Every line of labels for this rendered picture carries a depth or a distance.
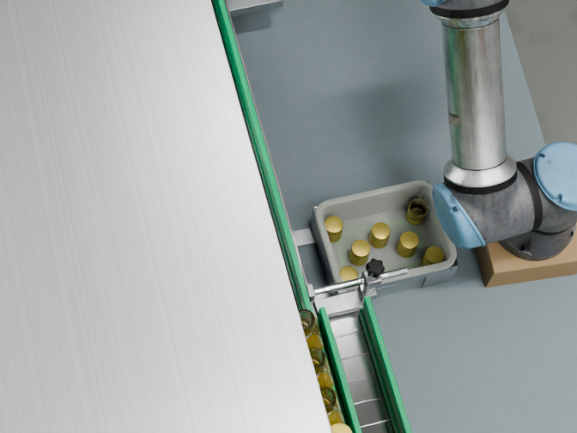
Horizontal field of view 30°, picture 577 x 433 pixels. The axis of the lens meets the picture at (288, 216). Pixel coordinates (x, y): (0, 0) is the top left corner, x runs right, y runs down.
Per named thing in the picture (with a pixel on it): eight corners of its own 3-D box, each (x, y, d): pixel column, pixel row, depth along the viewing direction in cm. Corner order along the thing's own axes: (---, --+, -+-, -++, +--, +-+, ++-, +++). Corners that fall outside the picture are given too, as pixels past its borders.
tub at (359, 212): (308, 222, 199) (312, 203, 191) (423, 197, 203) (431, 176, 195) (334, 308, 193) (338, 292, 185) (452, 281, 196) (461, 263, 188)
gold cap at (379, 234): (384, 228, 198) (387, 219, 194) (390, 246, 196) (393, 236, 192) (366, 233, 197) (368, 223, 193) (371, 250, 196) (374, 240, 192)
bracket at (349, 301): (309, 310, 186) (312, 296, 179) (361, 298, 187) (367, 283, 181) (315, 330, 184) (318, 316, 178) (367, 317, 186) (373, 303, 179)
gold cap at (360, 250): (364, 246, 196) (367, 236, 192) (370, 263, 195) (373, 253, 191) (346, 250, 196) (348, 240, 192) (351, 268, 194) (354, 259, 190)
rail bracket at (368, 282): (301, 300, 179) (306, 272, 168) (397, 277, 182) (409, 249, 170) (306, 316, 178) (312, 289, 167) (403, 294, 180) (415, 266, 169)
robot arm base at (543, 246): (553, 173, 197) (570, 150, 188) (586, 248, 192) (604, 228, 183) (477, 194, 194) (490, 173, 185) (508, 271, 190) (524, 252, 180)
